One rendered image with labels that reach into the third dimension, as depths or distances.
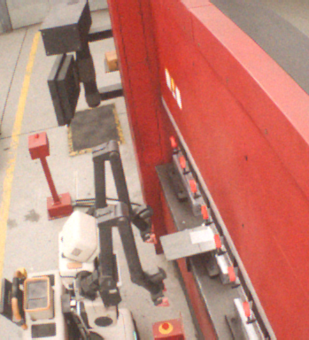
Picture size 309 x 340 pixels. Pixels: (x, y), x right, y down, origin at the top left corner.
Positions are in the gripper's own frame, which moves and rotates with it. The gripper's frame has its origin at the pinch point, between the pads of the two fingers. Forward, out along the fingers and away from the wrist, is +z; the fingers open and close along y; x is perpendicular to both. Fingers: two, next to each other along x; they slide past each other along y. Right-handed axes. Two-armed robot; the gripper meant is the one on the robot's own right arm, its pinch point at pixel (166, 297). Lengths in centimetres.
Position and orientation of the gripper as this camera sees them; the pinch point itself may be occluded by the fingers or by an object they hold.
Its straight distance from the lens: 234.6
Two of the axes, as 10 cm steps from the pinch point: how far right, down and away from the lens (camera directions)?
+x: -8.2, 5.1, 2.5
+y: -1.4, -6.1, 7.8
